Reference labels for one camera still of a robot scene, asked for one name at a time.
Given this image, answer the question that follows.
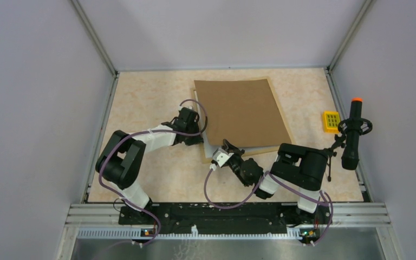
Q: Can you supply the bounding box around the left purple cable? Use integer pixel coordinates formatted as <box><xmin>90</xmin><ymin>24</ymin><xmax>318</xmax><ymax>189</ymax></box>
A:
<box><xmin>98</xmin><ymin>99</ymin><xmax>209</xmax><ymax>248</ymax></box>

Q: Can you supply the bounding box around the brown backing board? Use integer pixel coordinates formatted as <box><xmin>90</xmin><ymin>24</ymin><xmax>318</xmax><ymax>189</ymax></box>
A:
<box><xmin>193</xmin><ymin>78</ymin><xmax>293</xmax><ymax>148</ymax></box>

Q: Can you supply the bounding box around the black mini tripod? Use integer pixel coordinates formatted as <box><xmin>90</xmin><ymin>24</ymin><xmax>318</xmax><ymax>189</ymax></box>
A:
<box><xmin>324</xmin><ymin>134</ymin><xmax>346</xmax><ymax>182</ymax></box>

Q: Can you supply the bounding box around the yellow grid block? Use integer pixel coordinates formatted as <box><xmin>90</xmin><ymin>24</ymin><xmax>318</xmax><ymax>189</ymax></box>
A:
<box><xmin>322</xmin><ymin>110</ymin><xmax>341</xmax><ymax>134</ymax></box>

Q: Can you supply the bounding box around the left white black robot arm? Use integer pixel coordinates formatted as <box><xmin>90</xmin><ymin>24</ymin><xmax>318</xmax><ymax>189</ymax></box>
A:
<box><xmin>95</xmin><ymin>107</ymin><xmax>203</xmax><ymax>224</ymax></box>

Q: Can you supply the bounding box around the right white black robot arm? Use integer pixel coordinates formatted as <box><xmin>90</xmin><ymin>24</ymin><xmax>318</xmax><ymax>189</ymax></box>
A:
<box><xmin>209</xmin><ymin>140</ymin><xmax>332</xmax><ymax>223</ymax></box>

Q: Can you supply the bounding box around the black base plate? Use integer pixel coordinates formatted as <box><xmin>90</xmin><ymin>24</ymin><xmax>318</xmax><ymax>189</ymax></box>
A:
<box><xmin>118</xmin><ymin>203</ymin><xmax>330</xmax><ymax>235</ymax></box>

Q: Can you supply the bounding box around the black microphone orange tip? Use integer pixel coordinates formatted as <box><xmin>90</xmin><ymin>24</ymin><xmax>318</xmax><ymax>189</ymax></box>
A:
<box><xmin>338</xmin><ymin>97</ymin><xmax>373</xmax><ymax>170</ymax></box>

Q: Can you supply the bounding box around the light wooden picture frame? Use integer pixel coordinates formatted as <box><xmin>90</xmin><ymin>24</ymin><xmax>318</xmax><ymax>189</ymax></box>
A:
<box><xmin>193</xmin><ymin>76</ymin><xmax>296</xmax><ymax>164</ymax></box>

